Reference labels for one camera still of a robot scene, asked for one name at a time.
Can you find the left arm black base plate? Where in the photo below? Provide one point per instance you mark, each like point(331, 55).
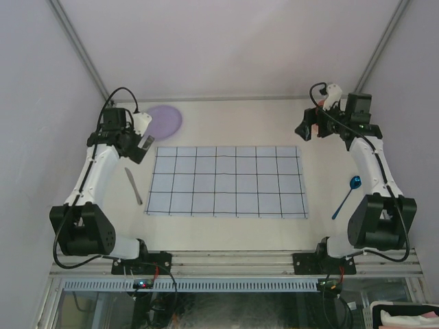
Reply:
point(155, 263)

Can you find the blue slotted cable duct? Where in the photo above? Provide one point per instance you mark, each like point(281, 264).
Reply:
point(195, 285)

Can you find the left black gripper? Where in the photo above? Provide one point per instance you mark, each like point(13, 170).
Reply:
point(136, 153)

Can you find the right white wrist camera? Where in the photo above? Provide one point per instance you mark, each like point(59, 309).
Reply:
point(333, 96)

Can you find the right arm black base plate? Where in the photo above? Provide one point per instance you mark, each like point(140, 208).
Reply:
point(313, 264)

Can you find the purple plastic plate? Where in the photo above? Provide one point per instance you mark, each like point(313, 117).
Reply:
point(166, 121)

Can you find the pink plastic cup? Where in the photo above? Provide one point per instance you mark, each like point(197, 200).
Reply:
point(315, 127)

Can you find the blue metallic spoon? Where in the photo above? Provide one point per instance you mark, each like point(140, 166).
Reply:
point(354, 184)

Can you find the silver table knife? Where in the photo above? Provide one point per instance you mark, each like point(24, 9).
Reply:
point(134, 186)

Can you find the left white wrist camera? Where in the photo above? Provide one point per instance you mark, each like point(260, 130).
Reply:
point(141, 122)

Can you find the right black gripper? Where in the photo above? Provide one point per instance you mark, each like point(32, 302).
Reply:
point(304, 129)

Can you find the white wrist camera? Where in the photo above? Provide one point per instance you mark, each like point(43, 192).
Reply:
point(333, 96)
point(141, 122)

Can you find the grey bin with cloths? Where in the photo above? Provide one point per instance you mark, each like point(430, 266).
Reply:
point(400, 315)

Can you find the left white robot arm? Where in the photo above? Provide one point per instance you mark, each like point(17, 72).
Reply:
point(80, 225)

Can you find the blue checkered cloth placemat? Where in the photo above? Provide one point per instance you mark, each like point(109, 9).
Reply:
point(232, 181)

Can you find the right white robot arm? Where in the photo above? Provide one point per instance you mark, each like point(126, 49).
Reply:
point(381, 222)

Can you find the aluminium front frame rail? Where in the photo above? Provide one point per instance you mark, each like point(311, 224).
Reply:
point(278, 264)

